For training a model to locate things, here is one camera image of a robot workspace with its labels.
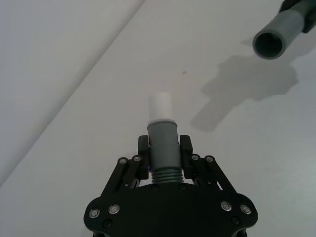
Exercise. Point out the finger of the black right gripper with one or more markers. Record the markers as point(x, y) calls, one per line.
point(285, 5)
point(310, 23)

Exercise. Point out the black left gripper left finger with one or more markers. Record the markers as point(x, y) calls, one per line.
point(128, 172)

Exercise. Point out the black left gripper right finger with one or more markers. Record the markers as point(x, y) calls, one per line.
point(200, 172)

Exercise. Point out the grey plastic tube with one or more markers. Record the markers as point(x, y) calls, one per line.
point(279, 34)

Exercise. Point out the grey threaded plug white tip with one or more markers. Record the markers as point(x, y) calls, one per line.
point(164, 148)

